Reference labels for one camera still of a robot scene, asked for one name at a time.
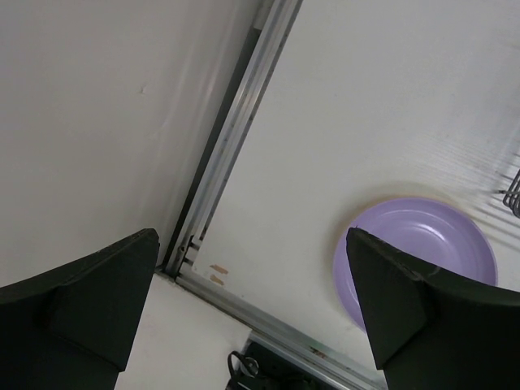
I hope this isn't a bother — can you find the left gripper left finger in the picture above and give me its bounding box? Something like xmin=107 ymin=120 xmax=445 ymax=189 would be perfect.
xmin=1 ymin=228 xmax=159 ymax=389

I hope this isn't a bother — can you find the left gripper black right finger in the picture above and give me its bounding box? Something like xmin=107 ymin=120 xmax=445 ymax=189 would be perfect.
xmin=346 ymin=227 xmax=519 ymax=389

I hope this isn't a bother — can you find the purple plastic plate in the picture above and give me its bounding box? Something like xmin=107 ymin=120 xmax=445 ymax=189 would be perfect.
xmin=331 ymin=197 xmax=499 ymax=332

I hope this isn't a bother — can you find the wire dish rack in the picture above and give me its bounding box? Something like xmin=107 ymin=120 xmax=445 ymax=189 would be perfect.
xmin=503 ymin=171 xmax=520 ymax=218

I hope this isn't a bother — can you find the aluminium table edge rail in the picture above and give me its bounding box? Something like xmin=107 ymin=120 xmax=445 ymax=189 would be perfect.
xmin=163 ymin=1 xmax=384 ymax=389

